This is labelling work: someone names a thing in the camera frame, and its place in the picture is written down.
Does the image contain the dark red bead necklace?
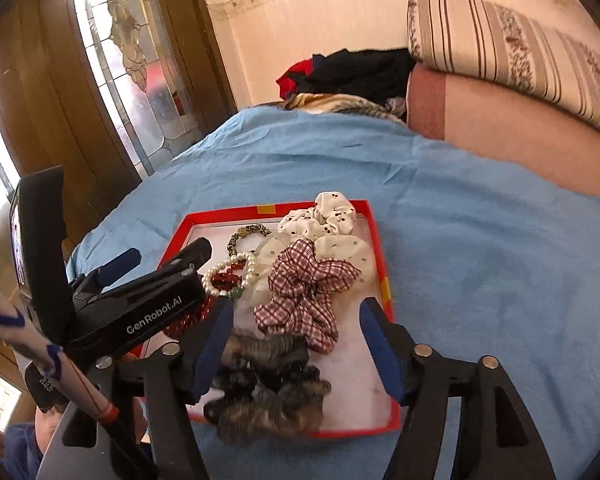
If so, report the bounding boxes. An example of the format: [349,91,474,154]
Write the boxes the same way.
[166,294,219,339]

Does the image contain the person's blue garment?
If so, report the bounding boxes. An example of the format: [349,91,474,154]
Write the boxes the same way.
[2,405,148,480]

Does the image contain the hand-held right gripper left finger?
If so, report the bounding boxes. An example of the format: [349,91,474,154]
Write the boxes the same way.
[37,299,236,480]

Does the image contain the red bead bracelet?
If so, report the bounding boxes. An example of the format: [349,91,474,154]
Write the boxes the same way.
[210,260,247,301]

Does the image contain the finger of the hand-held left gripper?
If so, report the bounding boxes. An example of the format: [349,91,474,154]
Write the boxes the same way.
[156,238,214,282]
[96,248,142,287]

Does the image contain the black clothing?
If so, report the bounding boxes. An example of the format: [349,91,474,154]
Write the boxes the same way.
[292,49,417,107]

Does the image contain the striped floral pillow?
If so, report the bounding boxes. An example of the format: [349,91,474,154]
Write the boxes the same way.
[407,0,600,142]

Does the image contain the blue blanket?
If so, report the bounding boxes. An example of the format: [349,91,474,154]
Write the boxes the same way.
[65,107,600,480]

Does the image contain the brown fuzzy scrunchie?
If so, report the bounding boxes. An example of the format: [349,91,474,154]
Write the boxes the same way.
[220,331,312,375]
[203,384,332,447]

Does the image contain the pink pillow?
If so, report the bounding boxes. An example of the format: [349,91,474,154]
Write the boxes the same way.
[405,62,600,206]

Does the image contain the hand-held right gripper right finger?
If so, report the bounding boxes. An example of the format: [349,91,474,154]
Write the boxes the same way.
[358,296,557,480]

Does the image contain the red cloth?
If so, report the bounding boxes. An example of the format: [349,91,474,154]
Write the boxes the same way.
[276,59,314,101]

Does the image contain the white cherry print scrunchie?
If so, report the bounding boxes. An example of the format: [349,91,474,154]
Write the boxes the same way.
[277,191,357,238]

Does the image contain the wooden door with stained glass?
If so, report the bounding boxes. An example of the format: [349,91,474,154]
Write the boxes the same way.
[0,0,237,271]

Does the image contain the gold brown patterned scarf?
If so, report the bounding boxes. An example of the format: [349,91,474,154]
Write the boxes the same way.
[282,92,406,124]

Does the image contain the red plaid scrunchie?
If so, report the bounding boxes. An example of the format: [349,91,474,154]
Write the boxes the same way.
[253,238,362,356]

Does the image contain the cream dotted scrunchie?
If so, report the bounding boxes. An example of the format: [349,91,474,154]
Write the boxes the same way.
[250,234,377,307]

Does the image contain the white pearl bracelet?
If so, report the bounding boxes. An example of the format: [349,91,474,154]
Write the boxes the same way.
[201,251,259,298]

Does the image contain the beige rod with blue marks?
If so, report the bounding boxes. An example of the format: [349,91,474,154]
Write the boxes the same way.
[0,260,156,480]

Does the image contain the leopard print hair tie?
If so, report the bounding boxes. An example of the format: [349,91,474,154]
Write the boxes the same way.
[226,225,272,262]

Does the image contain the red cardboard box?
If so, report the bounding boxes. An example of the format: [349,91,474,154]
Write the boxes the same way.
[140,200,402,439]

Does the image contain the black scrunchie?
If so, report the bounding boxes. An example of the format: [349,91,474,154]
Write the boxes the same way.
[211,364,332,397]

